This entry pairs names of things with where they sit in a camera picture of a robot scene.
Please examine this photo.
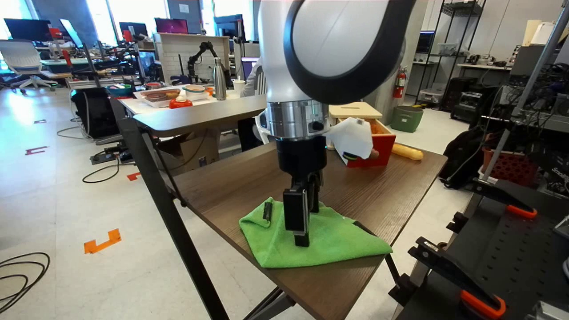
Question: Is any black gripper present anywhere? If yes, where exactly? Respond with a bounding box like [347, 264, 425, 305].
[277, 135, 327, 247]

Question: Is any green towel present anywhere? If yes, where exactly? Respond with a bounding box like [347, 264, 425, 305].
[238, 197, 391, 268]

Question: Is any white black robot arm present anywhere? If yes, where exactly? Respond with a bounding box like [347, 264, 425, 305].
[260, 0, 418, 247]

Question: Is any yellow bread loaf toy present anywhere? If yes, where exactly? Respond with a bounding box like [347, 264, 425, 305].
[391, 142, 423, 161]

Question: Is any green storage crate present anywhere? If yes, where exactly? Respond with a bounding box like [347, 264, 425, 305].
[391, 104, 423, 131]

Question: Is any red fire extinguisher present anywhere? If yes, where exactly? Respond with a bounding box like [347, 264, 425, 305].
[391, 69, 407, 99]

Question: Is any raised wooden desk shelf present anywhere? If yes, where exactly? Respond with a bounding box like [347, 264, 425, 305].
[121, 95, 265, 136]

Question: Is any orange floor tape marker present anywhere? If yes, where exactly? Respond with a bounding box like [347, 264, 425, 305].
[83, 229, 121, 254]

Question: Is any black clamp orange handle near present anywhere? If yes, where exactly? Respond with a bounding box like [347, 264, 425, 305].
[384, 236, 507, 320]

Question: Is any black clamp orange handle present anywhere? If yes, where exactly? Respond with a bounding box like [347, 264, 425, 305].
[384, 236, 507, 320]
[473, 179, 539, 218]

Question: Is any black clamp orange handle far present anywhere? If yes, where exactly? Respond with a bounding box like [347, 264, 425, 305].
[473, 179, 539, 218]

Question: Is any black floor cable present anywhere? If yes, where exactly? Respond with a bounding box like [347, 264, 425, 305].
[0, 250, 53, 314]

